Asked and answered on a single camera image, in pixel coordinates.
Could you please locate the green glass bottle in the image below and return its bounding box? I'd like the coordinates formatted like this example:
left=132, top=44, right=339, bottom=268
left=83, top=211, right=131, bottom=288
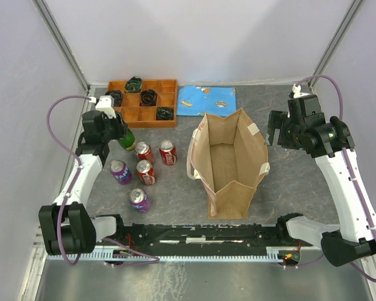
left=117, top=129, right=136, bottom=151

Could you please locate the brown canvas tote bag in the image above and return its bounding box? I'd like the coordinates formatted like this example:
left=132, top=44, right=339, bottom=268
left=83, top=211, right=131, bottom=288
left=187, top=109, right=270, bottom=219

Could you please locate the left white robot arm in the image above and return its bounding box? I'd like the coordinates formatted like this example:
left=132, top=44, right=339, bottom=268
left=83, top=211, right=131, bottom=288
left=38, top=110, right=128, bottom=255

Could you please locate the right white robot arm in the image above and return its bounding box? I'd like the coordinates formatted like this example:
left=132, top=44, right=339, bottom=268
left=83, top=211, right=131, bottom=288
left=266, top=95, right=376, bottom=267

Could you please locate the red coke can back left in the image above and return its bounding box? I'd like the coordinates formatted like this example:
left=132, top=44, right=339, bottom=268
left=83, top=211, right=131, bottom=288
left=135, top=142, right=155, bottom=164

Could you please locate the red coke can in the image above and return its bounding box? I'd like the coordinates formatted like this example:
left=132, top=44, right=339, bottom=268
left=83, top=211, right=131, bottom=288
left=135, top=142, right=155, bottom=164
left=136, top=160, right=156, bottom=186
left=159, top=140, right=177, bottom=166

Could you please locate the purple fanta can left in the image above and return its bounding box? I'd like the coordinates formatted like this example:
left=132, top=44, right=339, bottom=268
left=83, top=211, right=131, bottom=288
left=110, top=160, right=132, bottom=185

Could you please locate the purple fanta can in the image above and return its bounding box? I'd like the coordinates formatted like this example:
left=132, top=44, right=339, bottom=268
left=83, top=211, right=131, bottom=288
left=129, top=188, right=150, bottom=213
left=110, top=160, right=132, bottom=185

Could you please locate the dark rolled sock middle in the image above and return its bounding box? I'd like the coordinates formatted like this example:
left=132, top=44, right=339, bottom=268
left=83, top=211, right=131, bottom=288
left=140, top=89, right=157, bottom=107

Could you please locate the dark rolled sock top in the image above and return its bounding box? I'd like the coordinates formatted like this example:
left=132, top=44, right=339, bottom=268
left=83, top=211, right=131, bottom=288
left=124, top=77, right=143, bottom=93

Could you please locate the orange wooden divider tray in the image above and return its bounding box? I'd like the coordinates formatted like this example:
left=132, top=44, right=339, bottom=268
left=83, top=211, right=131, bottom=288
left=107, top=79, right=178, bottom=129

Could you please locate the red coke can front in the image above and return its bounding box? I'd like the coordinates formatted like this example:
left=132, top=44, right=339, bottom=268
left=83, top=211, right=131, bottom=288
left=136, top=160, right=156, bottom=186

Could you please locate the dark rolled sock right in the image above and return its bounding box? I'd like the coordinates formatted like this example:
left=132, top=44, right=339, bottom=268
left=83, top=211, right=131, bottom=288
left=156, top=107, right=174, bottom=121

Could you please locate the red coke can back right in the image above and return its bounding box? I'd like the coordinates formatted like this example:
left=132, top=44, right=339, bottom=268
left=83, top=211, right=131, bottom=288
left=159, top=140, right=177, bottom=166

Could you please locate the purple fanta can front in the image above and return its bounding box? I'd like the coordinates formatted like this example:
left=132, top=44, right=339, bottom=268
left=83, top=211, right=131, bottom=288
left=129, top=188, right=150, bottom=213

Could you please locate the blue patterned cloth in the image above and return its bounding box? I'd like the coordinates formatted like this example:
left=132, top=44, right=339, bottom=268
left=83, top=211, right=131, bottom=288
left=177, top=86, right=237, bottom=117

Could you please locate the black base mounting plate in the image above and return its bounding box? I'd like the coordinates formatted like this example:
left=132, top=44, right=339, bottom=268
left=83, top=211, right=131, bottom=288
left=112, top=224, right=311, bottom=257

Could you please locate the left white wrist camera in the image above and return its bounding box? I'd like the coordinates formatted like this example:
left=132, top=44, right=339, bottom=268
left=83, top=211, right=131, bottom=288
left=89, top=95, right=116, bottom=119

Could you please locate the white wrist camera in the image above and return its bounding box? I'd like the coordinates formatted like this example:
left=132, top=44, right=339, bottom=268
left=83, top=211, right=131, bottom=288
left=289, top=84, right=310, bottom=99
left=89, top=95, right=116, bottom=119

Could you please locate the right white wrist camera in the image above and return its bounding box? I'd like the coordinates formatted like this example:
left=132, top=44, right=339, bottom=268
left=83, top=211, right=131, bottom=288
left=289, top=84, right=310, bottom=99

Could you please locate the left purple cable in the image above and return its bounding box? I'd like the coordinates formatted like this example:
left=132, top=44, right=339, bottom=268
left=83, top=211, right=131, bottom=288
left=46, top=95, right=162, bottom=267

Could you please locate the right aluminium corner post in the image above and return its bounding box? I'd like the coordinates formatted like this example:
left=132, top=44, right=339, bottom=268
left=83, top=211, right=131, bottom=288
left=313, top=0, right=364, bottom=75

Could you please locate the aluminium corner post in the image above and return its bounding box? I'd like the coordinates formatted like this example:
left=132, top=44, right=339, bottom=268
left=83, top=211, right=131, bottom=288
left=32, top=0, right=90, bottom=91
left=313, top=0, right=364, bottom=75

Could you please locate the light blue cable duct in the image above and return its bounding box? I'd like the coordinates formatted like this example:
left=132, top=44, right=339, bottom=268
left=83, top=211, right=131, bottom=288
left=46, top=246, right=301, bottom=263

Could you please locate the left aluminium corner post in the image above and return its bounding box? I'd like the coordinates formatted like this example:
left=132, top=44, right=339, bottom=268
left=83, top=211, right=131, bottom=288
left=32, top=0, right=90, bottom=91

